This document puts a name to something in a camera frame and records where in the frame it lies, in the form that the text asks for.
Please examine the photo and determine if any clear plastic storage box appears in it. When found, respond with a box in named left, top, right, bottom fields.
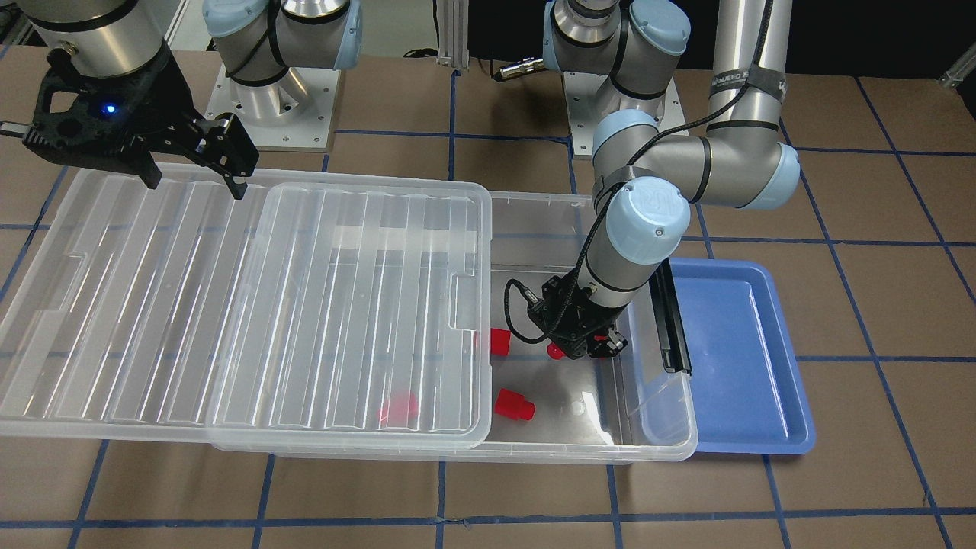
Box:
left=216, top=192, right=700, bottom=464

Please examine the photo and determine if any clear ribbed box lid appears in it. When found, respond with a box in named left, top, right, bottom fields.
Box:
left=1, top=163, right=492, bottom=451

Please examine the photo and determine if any red block near lid notch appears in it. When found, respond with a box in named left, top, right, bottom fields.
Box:
left=489, top=328, right=512, bottom=357

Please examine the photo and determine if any red block in box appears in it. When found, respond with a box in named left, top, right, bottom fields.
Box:
left=493, top=388, right=536, bottom=422

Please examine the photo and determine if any blue plastic tray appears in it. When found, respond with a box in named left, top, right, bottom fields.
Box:
left=670, top=258, right=817, bottom=456

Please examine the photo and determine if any red block under lid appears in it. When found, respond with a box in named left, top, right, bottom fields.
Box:
left=379, top=390, right=419, bottom=429

